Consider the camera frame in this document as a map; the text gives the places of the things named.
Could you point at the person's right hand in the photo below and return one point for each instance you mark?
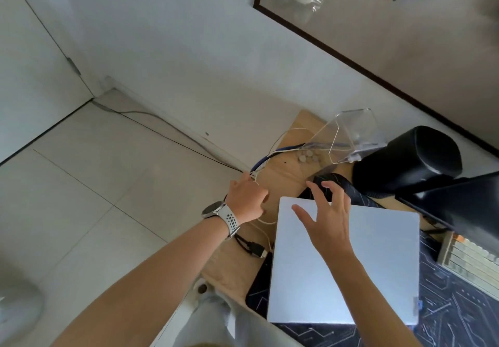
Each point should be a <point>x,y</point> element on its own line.
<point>331,226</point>

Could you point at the person's left hand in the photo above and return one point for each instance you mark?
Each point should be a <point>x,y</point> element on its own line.
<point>245,198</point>

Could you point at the silver laptop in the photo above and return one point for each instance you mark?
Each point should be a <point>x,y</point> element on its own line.
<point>382,265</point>

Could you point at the person's left forearm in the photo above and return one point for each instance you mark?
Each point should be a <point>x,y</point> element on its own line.
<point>148,288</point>

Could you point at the person's right forearm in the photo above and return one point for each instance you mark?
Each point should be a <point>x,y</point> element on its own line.
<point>374,304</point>

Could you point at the black circuit-print desk mat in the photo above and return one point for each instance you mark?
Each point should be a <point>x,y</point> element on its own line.
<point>448,304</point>

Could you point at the white perforated wristwatch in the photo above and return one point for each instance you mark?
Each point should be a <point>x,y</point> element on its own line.
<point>224,218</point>

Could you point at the pile of coins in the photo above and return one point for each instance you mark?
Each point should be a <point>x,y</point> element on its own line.
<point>308,156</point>

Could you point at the clear acrylic box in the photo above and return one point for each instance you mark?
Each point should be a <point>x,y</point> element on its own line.
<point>351,132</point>

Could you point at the beige slipper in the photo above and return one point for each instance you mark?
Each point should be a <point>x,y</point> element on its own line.
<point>202,289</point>

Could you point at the black cylindrical speaker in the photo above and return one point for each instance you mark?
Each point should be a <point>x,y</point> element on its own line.
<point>409,159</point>

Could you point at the light grey trousers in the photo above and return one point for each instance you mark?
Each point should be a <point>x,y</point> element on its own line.
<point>218,319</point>

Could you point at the black monitor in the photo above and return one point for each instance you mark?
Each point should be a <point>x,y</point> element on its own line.
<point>460,206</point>

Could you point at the white mechanical keyboard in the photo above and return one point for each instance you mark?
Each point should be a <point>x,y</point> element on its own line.
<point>471,261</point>

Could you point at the brown-framed cork pin board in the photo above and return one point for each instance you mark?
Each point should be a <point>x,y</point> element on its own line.
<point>390,39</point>

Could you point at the white door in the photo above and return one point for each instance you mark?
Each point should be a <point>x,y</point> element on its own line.
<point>31,66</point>

